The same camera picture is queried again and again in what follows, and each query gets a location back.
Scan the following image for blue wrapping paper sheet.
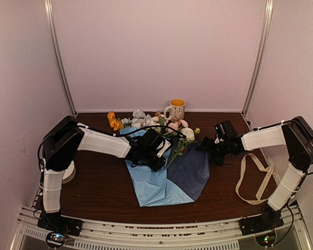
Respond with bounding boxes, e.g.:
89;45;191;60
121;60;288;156
126;142;211;207

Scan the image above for aluminium corner post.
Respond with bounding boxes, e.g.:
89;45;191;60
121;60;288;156
44;0;78;117
242;0;274;117

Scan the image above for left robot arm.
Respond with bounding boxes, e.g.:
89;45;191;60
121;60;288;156
42;116;174;231

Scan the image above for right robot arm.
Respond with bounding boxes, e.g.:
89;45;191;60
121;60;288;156
196;116;313;230

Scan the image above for left aluminium corner post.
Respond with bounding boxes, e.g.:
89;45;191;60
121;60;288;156
44;0;78;117

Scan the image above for blue fake flower stems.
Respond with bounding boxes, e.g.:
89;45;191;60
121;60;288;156
121;109;152;128

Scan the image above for cream ribbon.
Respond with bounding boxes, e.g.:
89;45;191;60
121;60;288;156
235;153;280;206

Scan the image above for front aluminium rail base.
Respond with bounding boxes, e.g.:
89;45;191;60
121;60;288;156
10;203;311;250

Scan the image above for white scalloped dish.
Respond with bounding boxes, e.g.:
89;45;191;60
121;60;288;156
62;160;76;184

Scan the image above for white rose fake flower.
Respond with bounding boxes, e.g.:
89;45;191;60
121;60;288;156
167;127;200;168

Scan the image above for floral ceramic mug yellow inside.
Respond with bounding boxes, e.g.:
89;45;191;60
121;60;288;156
163;98;186;121

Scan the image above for orange fake flower stem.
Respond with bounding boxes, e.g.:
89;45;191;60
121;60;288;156
107;111;124;131

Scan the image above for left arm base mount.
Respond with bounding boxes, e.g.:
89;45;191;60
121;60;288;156
37;212;83;236

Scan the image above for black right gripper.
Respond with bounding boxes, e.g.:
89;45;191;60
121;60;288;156
196;137;230;167

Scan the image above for right aluminium corner post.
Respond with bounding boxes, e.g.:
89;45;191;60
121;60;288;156
242;0;274;117

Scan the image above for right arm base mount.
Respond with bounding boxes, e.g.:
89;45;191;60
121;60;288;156
238;215;284;236

